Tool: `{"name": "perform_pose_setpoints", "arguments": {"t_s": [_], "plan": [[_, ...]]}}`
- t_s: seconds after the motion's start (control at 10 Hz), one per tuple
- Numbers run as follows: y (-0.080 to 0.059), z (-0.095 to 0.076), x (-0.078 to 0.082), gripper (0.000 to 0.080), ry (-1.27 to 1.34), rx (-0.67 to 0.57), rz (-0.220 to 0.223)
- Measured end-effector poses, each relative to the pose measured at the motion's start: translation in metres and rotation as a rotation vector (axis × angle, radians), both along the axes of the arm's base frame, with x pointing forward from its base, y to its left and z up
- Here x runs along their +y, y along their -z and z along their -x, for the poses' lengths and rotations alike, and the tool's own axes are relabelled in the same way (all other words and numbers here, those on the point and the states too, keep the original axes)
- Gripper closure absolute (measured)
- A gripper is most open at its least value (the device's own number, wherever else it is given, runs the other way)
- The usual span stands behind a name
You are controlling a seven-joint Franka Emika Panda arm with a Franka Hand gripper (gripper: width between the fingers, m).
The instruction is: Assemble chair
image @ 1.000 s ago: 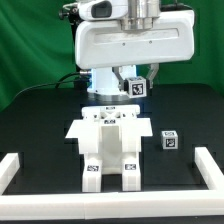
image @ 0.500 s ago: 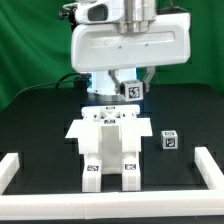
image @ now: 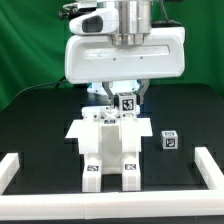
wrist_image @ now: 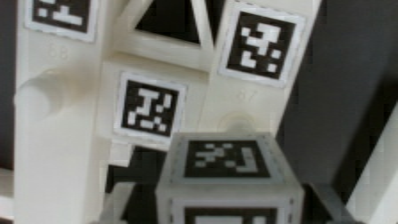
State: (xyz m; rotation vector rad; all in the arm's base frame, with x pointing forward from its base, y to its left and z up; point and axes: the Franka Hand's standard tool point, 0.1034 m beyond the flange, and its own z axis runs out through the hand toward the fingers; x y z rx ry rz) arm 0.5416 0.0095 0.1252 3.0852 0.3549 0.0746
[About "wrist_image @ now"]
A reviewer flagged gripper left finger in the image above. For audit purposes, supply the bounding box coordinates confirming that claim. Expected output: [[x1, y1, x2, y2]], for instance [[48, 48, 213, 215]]
[[96, 181, 156, 224]]

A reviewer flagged white tagged cube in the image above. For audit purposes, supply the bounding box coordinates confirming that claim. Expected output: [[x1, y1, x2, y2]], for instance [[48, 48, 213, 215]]
[[156, 133, 304, 224]]

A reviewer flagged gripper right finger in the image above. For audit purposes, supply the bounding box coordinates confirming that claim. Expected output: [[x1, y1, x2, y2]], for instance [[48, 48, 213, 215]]
[[300, 183, 364, 224]]

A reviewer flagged white U-shaped obstacle fence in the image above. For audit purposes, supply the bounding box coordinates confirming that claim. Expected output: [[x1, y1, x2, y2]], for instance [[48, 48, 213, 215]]
[[347, 103, 398, 224]]

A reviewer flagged white chair seat part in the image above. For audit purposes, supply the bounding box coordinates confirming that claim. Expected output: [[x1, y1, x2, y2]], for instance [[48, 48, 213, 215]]
[[96, 58, 210, 151]]

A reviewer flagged white chair back frame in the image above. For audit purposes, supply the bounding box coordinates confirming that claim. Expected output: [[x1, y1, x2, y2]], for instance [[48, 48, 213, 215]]
[[14, 0, 322, 224]]

